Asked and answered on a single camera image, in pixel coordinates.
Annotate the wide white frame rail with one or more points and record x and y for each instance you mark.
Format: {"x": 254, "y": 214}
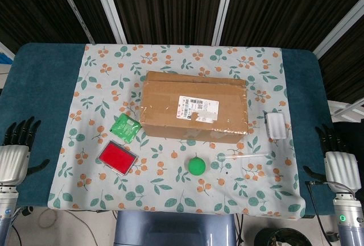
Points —
{"x": 224, "y": 4}
{"x": 109, "y": 4}
{"x": 341, "y": 28}

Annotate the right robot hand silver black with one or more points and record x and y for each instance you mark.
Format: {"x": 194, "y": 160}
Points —
{"x": 341, "y": 169}

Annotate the green foil sachet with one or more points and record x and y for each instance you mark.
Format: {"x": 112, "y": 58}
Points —
{"x": 125, "y": 128}

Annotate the black caster wheel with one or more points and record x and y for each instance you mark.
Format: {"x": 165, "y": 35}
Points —
{"x": 332, "y": 237}

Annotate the black round bin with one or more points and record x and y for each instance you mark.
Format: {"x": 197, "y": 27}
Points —
{"x": 281, "y": 237}

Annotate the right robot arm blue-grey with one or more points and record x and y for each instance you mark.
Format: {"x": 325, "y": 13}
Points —
{"x": 348, "y": 220}

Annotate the red ink pad case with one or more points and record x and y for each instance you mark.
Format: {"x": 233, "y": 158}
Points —
{"x": 117, "y": 158}

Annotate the floral leaf print tablecloth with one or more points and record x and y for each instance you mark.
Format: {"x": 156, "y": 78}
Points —
{"x": 170, "y": 189}

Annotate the brown cardboard shipping box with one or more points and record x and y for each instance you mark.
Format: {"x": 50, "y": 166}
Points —
{"x": 193, "y": 106}

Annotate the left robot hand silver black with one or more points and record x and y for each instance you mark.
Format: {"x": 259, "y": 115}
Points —
{"x": 12, "y": 163}

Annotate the green ball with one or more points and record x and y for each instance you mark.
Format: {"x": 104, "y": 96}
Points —
{"x": 197, "y": 166}

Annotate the white metal rack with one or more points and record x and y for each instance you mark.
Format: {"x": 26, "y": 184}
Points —
{"x": 347, "y": 109}

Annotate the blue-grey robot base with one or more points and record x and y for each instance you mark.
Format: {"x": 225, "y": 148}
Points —
{"x": 173, "y": 229}

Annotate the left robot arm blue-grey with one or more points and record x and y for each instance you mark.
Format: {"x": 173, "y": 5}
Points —
{"x": 7, "y": 214}

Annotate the thin white frame rail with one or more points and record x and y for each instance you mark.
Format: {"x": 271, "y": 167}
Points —
{"x": 74, "y": 10}

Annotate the white rectangular case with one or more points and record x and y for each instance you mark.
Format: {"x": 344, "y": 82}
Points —
{"x": 276, "y": 125}

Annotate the clear glass tube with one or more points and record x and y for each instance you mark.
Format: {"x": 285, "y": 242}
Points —
{"x": 241, "y": 156}

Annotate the teal table cover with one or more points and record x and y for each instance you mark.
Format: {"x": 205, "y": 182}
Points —
{"x": 42, "y": 87}

